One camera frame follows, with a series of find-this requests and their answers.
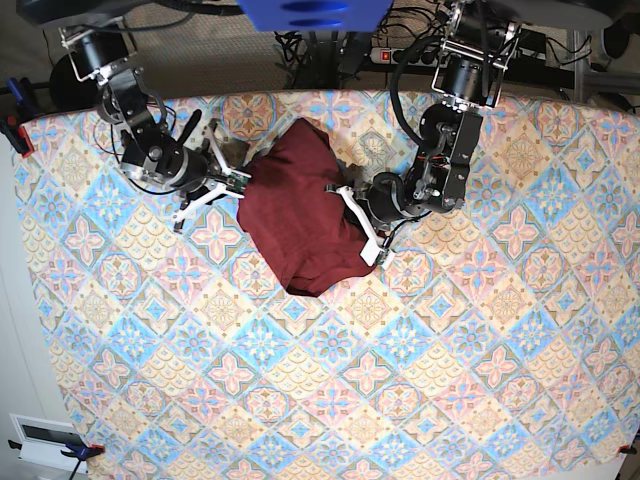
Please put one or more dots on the white power strip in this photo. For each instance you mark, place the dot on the white power strip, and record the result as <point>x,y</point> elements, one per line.
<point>392,56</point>

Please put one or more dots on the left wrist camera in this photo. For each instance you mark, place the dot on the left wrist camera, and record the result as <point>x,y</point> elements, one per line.
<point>374,255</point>

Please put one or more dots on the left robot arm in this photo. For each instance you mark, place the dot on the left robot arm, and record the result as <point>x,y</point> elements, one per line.
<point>471,53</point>

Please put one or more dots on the patterned tablecloth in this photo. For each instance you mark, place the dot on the patterned tablecloth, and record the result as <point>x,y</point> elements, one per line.
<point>502,341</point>

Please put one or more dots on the black round stool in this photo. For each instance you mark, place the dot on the black round stool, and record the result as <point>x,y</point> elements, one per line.
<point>66,91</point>

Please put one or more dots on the blue orange clamp upper left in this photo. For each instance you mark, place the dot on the blue orange clamp upper left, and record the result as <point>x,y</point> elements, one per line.
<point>12,124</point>

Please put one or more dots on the orange clamp lower right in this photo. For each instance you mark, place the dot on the orange clamp lower right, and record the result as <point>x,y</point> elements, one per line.
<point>627,450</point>

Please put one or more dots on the blue orange clamp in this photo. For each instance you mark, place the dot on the blue orange clamp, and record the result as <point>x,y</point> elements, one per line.
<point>12,124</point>
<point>81,452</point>

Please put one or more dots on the dark red t-shirt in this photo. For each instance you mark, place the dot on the dark red t-shirt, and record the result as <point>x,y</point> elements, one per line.
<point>296,225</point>

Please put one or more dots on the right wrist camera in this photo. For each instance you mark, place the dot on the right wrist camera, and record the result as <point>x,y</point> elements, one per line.
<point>237,181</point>

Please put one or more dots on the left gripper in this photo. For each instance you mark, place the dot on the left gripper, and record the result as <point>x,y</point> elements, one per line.
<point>379,209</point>

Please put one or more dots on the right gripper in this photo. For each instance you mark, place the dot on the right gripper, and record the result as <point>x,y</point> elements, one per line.
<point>208,177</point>

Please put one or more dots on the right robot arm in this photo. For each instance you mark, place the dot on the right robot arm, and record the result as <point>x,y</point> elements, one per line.
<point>100,47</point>

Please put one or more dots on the blue orange clamp lower left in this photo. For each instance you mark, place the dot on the blue orange clamp lower left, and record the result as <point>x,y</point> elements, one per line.
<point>81,452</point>

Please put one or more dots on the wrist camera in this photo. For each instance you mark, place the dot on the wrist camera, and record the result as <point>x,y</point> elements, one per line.
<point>374,255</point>
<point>237,181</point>

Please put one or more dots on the white wall vent box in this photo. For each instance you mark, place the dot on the white wall vent box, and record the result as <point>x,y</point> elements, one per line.
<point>42,442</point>

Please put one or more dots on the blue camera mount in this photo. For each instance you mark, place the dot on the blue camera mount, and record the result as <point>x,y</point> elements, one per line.
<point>315,15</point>

